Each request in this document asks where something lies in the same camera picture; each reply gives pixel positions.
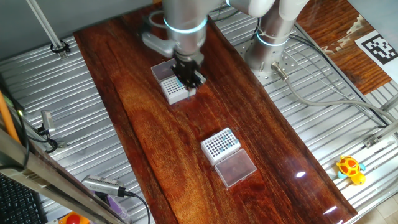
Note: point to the aluminium rod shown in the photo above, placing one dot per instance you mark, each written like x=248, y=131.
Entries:
x=43, y=25

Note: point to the white paper marker sheet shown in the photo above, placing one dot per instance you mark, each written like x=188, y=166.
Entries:
x=381, y=46

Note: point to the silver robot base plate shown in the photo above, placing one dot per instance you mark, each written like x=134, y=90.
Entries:
x=289, y=62

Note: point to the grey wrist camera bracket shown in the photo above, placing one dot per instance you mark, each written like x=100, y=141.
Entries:
x=157, y=43

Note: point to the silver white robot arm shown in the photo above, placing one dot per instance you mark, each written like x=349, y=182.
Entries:
x=186, y=31

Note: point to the glossy wooden board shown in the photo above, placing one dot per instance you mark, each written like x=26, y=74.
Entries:
x=174, y=130

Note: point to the aluminium profile bar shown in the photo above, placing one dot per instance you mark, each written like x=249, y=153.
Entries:
x=391, y=104

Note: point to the purple pipette tip box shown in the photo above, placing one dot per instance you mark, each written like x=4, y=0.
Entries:
x=115, y=205

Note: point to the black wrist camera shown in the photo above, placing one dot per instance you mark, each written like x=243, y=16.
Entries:
x=145, y=26

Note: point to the aluminium frame beam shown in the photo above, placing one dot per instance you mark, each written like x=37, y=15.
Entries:
x=31, y=165

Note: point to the aluminium profile bracket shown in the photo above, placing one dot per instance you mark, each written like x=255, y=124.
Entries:
x=371, y=141

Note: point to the orange pole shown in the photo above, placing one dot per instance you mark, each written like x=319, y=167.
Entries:
x=7, y=121

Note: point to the black rod clamp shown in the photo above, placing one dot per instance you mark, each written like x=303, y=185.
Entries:
x=66, y=49

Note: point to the grey flat panel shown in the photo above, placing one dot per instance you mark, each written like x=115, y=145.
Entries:
x=382, y=12

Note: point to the black keyboard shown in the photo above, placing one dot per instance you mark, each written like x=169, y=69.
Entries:
x=18, y=202

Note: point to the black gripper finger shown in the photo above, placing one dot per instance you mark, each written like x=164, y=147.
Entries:
x=187, y=84
x=199, y=78

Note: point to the white hinged pipette tip box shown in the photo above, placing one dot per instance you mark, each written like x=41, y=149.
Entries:
x=174, y=96
x=236, y=169

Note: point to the yellow orange turtle toy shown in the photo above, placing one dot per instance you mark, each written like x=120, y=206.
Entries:
x=349, y=166

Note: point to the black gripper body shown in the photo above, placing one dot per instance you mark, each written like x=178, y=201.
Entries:
x=186, y=67

